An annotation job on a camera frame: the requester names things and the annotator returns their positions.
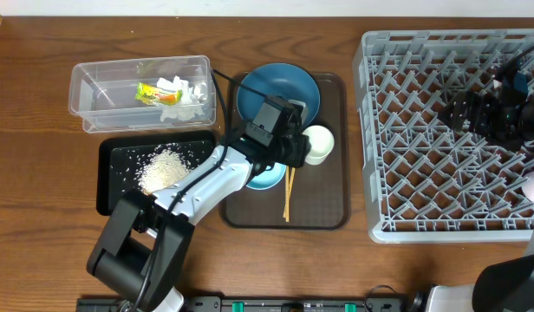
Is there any white tissue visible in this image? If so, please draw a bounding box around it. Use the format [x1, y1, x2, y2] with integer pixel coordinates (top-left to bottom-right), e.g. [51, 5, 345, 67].
[156, 76, 207, 121]

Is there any pile of rice leftovers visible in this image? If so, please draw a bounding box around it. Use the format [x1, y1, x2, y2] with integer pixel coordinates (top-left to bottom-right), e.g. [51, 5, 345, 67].
[114, 142, 207, 196]

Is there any white cup green inside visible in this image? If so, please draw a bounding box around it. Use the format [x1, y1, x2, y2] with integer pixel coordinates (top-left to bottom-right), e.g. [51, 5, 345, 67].
[303, 125, 335, 166]

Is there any wooden chopstick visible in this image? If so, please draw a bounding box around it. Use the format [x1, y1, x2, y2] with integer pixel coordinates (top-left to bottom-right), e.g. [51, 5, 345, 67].
[283, 166, 290, 223]
[289, 167, 296, 216]

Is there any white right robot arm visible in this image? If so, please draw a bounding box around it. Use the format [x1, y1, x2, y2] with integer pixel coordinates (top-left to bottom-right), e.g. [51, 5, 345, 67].
[409, 61, 534, 312]

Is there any black plastic tray bin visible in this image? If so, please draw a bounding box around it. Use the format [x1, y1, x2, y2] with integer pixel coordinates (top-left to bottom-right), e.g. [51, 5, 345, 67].
[96, 130, 216, 216]

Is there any yellow green snack wrapper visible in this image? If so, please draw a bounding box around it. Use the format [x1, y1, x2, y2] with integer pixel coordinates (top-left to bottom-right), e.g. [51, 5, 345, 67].
[134, 82, 182, 106]

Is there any grey dishwasher rack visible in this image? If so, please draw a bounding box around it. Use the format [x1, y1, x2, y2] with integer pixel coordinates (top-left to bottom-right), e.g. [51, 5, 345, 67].
[353, 29, 534, 244]

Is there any light blue bowl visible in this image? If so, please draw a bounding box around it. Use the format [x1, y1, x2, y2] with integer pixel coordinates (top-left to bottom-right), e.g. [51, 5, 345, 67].
[246, 163, 286, 191]

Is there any left wooden chopstick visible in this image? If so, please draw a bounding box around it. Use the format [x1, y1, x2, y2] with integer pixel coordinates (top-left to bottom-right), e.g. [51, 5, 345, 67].
[283, 166, 290, 223]

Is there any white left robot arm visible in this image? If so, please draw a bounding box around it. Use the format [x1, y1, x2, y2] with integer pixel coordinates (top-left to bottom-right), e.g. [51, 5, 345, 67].
[87, 95, 309, 311]

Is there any dark blue plate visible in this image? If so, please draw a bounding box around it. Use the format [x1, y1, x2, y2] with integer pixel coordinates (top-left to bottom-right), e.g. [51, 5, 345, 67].
[237, 63, 321, 127]

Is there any right wooden chopstick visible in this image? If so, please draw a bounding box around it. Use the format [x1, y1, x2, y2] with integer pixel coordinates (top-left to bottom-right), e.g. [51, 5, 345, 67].
[289, 167, 296, 216]

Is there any clear plastic waste bin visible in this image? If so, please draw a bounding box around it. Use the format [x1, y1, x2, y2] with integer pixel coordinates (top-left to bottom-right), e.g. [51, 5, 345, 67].
[68, 55, 217, 133]

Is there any brown serving tray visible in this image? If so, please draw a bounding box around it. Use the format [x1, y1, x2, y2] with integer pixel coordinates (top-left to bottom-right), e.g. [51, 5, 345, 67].
[219, 72, 350, 230]

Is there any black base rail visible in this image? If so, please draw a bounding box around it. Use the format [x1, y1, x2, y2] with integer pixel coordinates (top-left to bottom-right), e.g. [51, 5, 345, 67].
[75, 285, 424, 312]

